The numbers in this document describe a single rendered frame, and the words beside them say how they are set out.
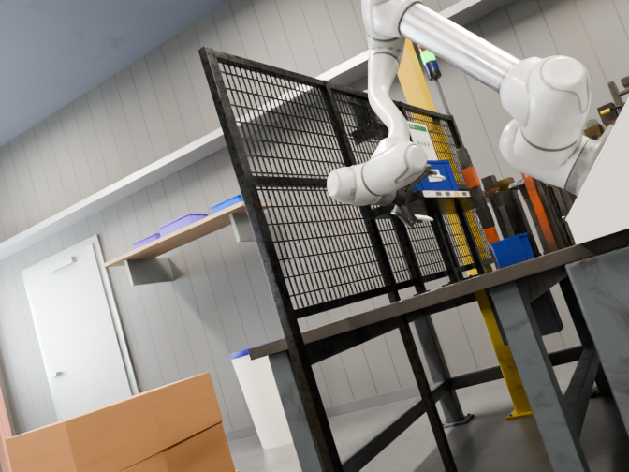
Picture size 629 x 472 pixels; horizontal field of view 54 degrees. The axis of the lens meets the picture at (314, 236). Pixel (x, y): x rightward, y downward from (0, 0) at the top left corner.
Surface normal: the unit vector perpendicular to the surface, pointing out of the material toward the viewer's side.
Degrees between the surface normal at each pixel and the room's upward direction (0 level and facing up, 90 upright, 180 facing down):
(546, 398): 90
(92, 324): 90
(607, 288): 90
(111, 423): 90
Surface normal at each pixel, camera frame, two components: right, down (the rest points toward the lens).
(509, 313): -0.46, 0.01
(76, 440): 0.86, -0.33
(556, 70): -0.08, -0.43
